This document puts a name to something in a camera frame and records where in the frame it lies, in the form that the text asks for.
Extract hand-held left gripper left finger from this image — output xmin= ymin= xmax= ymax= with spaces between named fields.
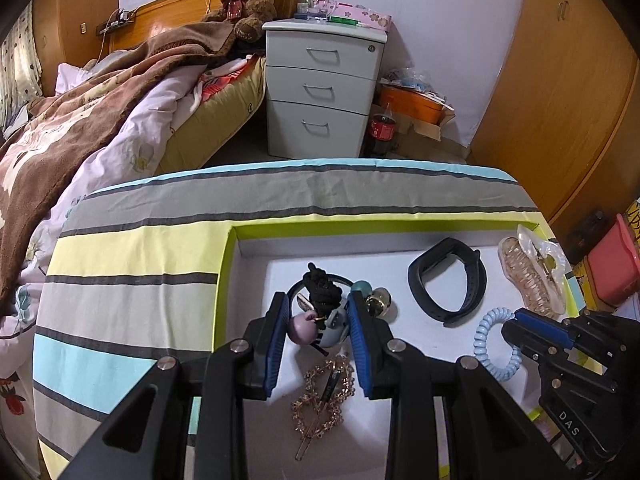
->
xmin=59 ymin=291 xmax=294 ymax=480

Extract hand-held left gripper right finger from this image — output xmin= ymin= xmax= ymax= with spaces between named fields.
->
xmin=346 ymin=291 xmax=566 ymax=480

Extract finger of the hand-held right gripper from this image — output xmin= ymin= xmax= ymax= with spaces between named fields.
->
xmin=501 ymin=319 xmax=618 ymax=396
xmin=514 ymin=307 xmax=608 ymax=356

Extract blue spiral hair tie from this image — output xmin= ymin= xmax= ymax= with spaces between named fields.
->
xmin=472 ymin=307 xmax=523 ymax=381

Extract beaded hair tie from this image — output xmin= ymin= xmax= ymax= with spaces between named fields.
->
xmin=350 ymin=280 xmax=396 ymax=319

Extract clear claw hair clip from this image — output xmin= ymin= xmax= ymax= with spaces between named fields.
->
xmin=497 ymin=224 xmax=571 ymax=318

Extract gold chain hair clip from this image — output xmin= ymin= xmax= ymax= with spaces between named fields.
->
xmin=291 ymin=355 xmax=357 ymax=461

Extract black hair tie with charms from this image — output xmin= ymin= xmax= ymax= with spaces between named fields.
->
xmin=286 ymin=261 xmax=351 ymax=348

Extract black wristband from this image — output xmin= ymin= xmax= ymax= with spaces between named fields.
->
xmin=407 ymin=237 xmax=488 ymax=328

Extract green shallow box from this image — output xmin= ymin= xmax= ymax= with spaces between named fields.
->
xmin=187 ymin=211 xmax=588 ymax=480

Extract pink plastic container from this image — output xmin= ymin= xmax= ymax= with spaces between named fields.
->
xmin=587 ymin=214 xmax=640 ymax=306

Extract striped bed sheet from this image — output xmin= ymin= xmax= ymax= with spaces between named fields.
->
xmin=32 ymin=159 xmax=556 ymax=480

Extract cola bottle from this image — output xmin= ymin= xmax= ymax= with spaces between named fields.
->
xmin=367 ymin=102 xmax=399 ymax=159

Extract cardboard box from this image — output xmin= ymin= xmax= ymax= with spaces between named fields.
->
xmin=395 ymin=105 xmax=457 ymax=142

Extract grey drawer nightstand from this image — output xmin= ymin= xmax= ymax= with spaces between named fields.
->
xmin=261 ymin=19 xmax=390 ymax=160

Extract large wooden wardrobe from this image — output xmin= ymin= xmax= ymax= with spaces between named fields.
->
xmin=470 ymin=0 xmax=640 ymax=241

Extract pale floral quilt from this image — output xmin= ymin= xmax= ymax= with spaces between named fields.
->
xmin=0 ymin=60 xmax=211 ymax=461

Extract orange box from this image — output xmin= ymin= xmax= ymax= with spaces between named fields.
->
xmin=377 ymin=82 xmax=449 ymax=127

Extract clear plastic bags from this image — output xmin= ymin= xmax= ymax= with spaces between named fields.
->
xmin=382 ymin=66 xmax=446 ymax=99

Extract brown blanket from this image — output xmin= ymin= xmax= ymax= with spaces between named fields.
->
xmin=0 ymin=22 xmax=238 ymax=311

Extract pink floral tissue box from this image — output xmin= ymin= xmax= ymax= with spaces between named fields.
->
xmin=327 ymin=2 xmax=393 ymax=29

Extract clear jars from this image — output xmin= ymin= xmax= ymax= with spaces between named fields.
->
xmin=295 ymin=0 xmax=334 ymax=21

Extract wooden headboard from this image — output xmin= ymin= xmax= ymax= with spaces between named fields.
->
xmin=97 ymin=0 xmax=301 ymax=58

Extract white power strip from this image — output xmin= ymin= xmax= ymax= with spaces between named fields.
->
xmin=97 ymin=7 xmax=137 ymax=34

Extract dotted curtain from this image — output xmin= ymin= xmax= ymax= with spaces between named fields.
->
xmin=0 ymin=10 xmax=44 ymax=106

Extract tall wooden cabinet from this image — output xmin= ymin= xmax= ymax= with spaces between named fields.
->
xmin=30 ymin=0 xmax=121 ymax=96

